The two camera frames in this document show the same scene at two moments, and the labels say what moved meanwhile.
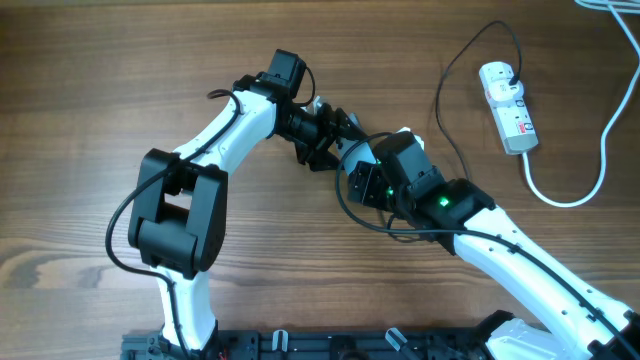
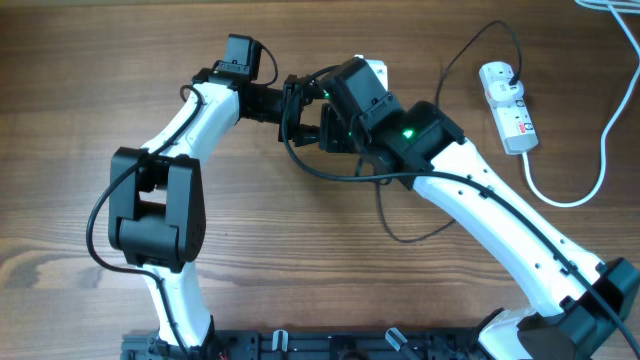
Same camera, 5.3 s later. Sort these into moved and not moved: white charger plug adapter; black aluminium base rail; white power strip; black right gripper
Moved: black right gripper
Not moved: white power strip; white charger plug adapter; black aluminium base rail
